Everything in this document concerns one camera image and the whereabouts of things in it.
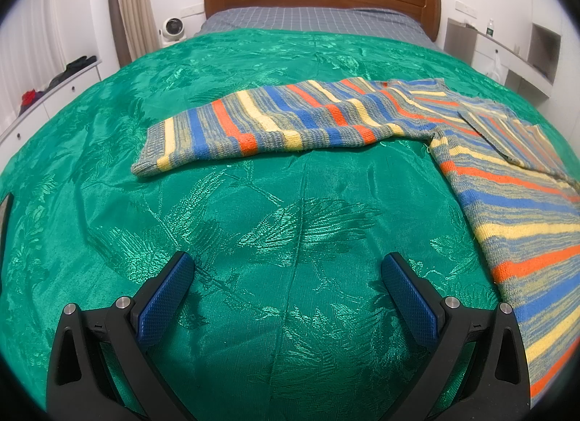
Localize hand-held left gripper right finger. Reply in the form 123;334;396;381
381;253;531;421

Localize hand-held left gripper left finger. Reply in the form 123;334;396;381
45;251;200;421

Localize striped knit sweater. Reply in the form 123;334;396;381
130;78;580;408

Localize dark clothes pile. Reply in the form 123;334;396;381
49;55;98;87

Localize green patterned blanket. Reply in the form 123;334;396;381
0;27;580;421

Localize black smartphone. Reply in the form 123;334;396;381
0;193;14;268

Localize white drawer cabinet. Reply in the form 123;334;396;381
0;61;103;159

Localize clear plastic bag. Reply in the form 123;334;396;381
485;52;504;82

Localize white built-in desk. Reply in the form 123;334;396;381
444;18;563;107

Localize white desk fan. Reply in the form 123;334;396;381
158;17;183;45

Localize beige curtain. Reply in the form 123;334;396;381
107;0;157;66

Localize white sheer curtain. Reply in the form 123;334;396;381
13;0;114;100

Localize grey checked bed sheet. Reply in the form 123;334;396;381
195;7;442;51

